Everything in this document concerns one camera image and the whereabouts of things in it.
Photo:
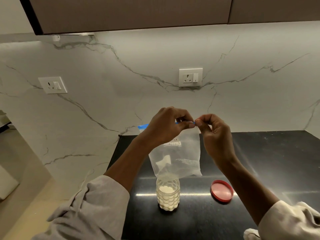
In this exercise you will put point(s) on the person's right hand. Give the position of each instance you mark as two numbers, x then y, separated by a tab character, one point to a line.
218	139

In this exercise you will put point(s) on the person's left hand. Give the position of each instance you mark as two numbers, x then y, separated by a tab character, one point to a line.
162	127

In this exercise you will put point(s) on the person's right thumb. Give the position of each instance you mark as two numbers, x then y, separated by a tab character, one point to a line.
203	127

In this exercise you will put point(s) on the person's left thumb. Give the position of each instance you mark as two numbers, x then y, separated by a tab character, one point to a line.
185	126

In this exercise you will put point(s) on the clear zip bag blue seal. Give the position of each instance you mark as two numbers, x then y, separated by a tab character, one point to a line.
181	157

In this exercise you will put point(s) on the person's right forearm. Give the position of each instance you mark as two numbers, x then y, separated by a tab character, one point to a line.
246	187

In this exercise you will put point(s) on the person's left forearm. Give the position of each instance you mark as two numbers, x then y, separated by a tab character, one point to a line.
130	162

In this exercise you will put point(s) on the red round jar lid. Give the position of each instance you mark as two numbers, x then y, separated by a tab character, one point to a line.
222	191

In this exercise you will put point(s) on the white powder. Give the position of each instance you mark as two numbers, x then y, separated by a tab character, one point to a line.
168	196

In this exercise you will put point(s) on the clear textured plastic jar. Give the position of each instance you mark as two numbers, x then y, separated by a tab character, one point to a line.
168	197

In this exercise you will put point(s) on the white shirt sleeve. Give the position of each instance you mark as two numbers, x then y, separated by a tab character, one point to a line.
292	222
95	212

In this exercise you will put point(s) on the under-cabinet light strip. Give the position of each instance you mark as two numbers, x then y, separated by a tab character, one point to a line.
75	34

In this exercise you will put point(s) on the white boxy object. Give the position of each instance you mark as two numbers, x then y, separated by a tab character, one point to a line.
7	183

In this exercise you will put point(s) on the white wall socket with switch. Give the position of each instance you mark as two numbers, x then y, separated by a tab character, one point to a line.
190	77
53	85

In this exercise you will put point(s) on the wide brown wall cabinet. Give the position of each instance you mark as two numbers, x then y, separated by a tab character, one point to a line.
130	12

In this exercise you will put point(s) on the narrow brown wall cabinet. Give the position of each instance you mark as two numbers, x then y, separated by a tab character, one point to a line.
275	8

